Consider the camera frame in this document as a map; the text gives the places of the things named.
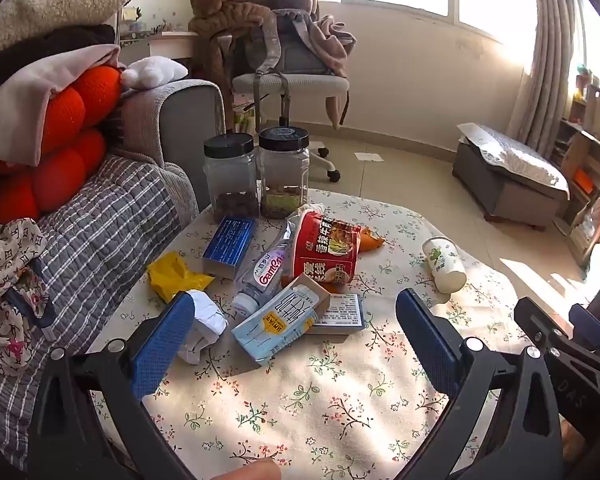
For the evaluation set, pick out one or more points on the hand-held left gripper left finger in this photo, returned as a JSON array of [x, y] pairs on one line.
[[165, 342]]

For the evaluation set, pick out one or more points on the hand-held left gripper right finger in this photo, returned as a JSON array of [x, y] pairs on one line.
[[427, 345]]

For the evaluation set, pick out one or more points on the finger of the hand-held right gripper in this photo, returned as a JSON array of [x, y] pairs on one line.
[[535, 317], [587, 325]]

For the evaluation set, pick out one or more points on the yellow wrapper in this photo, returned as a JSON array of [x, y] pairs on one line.
[[172, 275]]

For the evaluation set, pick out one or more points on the small blue box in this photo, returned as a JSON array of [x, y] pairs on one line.
[[342, 312]]

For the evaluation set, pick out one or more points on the light blue milk carton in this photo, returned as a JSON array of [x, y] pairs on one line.
[[275, 325]]

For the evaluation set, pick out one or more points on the tall blue cardboard box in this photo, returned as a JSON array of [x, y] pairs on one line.
[[230, 242]]

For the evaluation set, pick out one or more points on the clear plastic water bottle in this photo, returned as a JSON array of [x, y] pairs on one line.
[[265, 275]]

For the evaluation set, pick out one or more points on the red instant noodle cup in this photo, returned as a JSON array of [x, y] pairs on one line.
[[325, 255]]

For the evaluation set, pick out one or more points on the person's left hand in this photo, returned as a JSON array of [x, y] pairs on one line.
[[250, 471]]

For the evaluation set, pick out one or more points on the white paper cup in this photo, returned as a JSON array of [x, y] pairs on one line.
[[445, 265]]

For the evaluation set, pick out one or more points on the long orange peel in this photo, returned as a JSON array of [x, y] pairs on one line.
[[370, 241]]

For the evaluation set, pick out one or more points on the grey ottoman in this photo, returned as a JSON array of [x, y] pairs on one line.
[[510, 200]]

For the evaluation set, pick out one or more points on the white quilted cover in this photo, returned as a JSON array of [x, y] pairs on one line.
[[520, 155]]

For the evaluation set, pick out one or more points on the wooden shelf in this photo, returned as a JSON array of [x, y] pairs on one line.
[[580, 150]]

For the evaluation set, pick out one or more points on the clear jar with brown contents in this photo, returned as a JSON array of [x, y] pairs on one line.
[[230, 180]]

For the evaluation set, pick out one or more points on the cream patterned cloth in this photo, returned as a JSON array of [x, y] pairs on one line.
[[5, 260]]

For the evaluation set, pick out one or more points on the orange bumpy cushion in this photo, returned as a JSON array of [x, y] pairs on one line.
[[60, 180]]

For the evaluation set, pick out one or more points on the white paper sheet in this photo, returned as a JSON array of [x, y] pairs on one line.
[[368, 156]]

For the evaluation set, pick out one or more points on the clear jar with green contents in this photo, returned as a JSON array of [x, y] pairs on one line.
[[282, 175]]

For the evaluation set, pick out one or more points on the grey sofa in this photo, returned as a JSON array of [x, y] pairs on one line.
[[185, 120]]

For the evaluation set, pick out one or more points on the grey curtain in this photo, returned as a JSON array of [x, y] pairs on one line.
[[550, 60]]

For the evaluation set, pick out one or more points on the white plush toy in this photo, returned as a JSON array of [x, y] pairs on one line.
[[152, 71]]

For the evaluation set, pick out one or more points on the pink blanket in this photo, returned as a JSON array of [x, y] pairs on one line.
[[20, 100]]

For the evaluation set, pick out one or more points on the white desk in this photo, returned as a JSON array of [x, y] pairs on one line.
[[180, 42]]

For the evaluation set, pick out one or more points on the dark cloth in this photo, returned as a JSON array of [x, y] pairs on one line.
[[70, 40]]

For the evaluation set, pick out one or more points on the mauve blanket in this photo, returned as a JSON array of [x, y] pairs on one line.
[[337, 40]]

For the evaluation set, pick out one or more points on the brown fleece blanket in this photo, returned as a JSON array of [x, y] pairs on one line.
[[240, 0]]

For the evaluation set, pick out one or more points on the cream fluffy pillow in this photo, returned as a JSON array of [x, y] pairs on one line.
[[45, 10]]

